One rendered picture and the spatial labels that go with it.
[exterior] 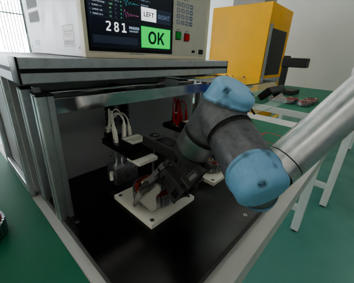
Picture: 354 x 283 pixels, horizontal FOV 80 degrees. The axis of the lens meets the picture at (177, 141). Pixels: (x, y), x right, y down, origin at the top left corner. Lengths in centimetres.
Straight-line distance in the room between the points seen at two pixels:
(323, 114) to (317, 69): 528
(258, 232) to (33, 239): 50
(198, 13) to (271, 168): 60
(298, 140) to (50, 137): 47
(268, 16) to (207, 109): 384
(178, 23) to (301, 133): 46
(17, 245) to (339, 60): 563
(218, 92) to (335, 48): 541
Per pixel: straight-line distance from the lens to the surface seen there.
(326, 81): 571
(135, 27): 60
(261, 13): 421
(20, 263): 55
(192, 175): 43
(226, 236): 52
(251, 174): 27
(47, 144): 48
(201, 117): 35
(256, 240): 56
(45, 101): 47
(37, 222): 63
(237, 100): 32
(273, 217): 64
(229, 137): 30
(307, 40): 582
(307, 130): 44
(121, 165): 64
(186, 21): 73
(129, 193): 60
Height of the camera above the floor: 113
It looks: 22 degrees down
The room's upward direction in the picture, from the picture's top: 3 degrees clockwise
